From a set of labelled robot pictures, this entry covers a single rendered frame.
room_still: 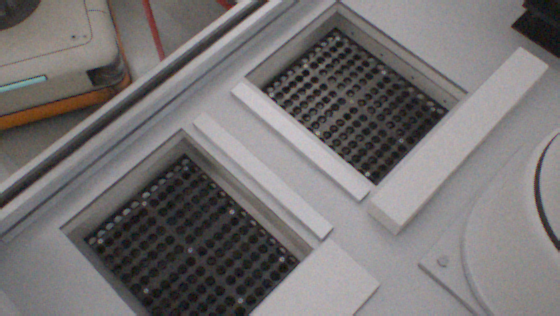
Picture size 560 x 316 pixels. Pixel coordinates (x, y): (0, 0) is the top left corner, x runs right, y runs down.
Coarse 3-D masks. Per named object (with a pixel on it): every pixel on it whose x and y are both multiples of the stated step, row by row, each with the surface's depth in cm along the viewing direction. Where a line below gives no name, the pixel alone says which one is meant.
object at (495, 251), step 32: (512, 160) 72; (544, 160) 51; (480, 192) 70; (512, 192) 55; (544, 192) 49; (480, 224) 64; (512, 224) 54; (544, 224) 49; (448, 256) 66; (480, 256) 63; (512, 256) 55; (544, 256) 50; (448, 288) 64; (480, 288) 62; (512, 288) 57; (544, 288) 52
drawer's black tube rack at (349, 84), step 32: (320, 64) 85; (352, 64) 89; (384, 64) 86; (288, 96) 83; (320, 96) 83; (352, 96) 87; (384, 96) 83; (416, 96) 83; (320, 128) 80; (352, 128) 81; (384, 128) 80; (416, 128) 80; (352, 160) 81; (384, 160) 78
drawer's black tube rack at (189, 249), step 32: (160, 192) 76; (192, 192) 76; (224, 192) 76; (128, 224) 74; (160, 224) 74; (192, 224) 77; (224, 224) 74; (256, 224) 74; (128, 256) 72; (160, 256) 72; (192, 256) 72; (224, 256) 72; (256, 256) 75; (288, 256) 72; (128, 288) 70; (160, 288) 70; (192, 288) 70; (224, 288) 70; (256, 288) 70
